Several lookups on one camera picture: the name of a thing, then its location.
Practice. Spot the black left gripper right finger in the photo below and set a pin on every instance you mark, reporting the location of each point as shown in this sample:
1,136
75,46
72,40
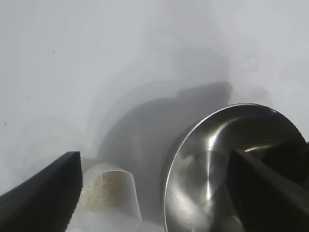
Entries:
265,205

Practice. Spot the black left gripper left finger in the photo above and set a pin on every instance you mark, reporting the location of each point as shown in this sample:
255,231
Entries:
36,207

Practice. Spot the stainless steel mixing bowl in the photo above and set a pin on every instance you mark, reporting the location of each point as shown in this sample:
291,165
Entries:
205,169

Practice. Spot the clear plastic measuring cup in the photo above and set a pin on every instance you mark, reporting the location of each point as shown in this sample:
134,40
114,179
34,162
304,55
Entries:
130,193

